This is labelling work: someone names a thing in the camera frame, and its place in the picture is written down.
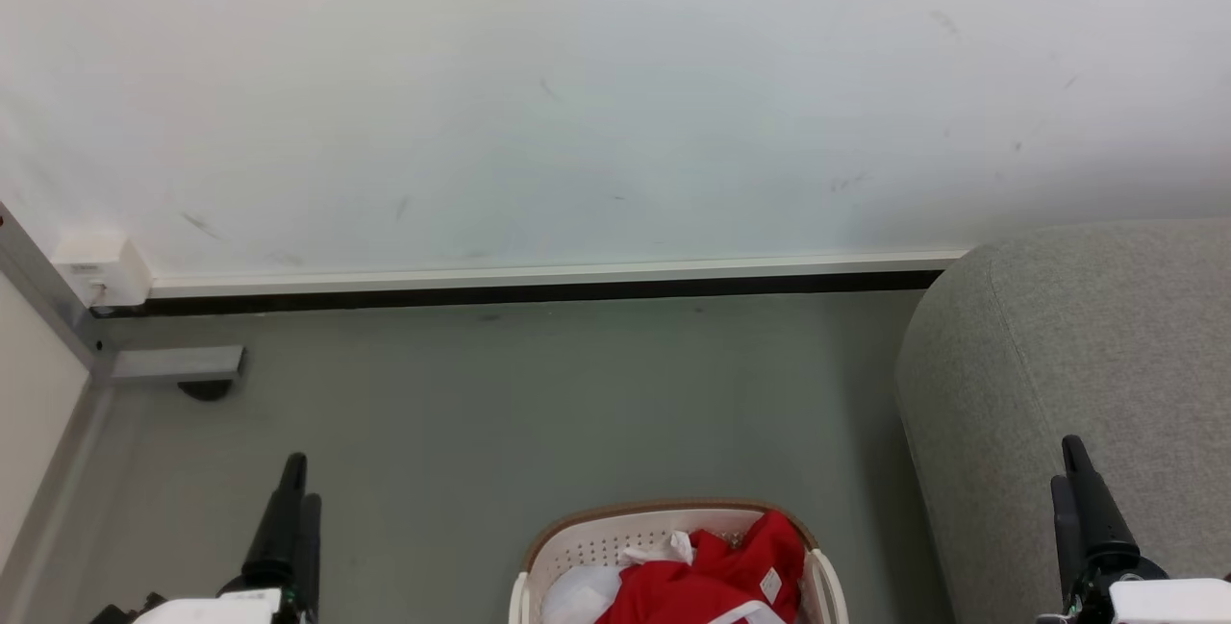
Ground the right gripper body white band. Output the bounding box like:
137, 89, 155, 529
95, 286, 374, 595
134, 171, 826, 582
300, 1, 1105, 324
1062, 547, 1231, 624

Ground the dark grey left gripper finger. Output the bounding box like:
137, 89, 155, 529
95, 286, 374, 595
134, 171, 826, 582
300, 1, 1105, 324
241, 453, 309, 590
292, 494, 323, 623

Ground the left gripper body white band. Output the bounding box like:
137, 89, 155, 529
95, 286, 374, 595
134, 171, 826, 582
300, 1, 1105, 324
133, 574, 293, 624

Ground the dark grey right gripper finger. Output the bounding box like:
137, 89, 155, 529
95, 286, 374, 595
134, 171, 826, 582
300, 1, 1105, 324
1049, 475, 1090, 608
1061, 435, 1143, 560

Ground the grey fabric sofa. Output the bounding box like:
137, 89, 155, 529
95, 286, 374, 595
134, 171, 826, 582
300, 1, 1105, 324
894, 218, 1231, 624

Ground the white laundry basket brown rim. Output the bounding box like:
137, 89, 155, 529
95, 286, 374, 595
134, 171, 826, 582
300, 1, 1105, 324
508, 499, 849, 624

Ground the white garment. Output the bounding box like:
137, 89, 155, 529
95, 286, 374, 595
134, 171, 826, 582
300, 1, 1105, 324
540, 562, 626, 624

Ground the black baseboard strip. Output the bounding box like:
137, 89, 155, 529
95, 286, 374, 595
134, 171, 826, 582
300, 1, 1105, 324
90, 269, 949, 320

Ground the red shirt with white collar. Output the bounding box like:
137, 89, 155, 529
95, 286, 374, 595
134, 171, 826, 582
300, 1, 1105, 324
596, 509, 807, 624

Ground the white wall cable box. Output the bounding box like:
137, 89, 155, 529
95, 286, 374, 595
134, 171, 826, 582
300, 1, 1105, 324
52, 231, 154, 309

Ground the white wall trim strip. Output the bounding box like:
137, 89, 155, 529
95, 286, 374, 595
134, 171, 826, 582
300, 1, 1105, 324
148, 248, 974, 301

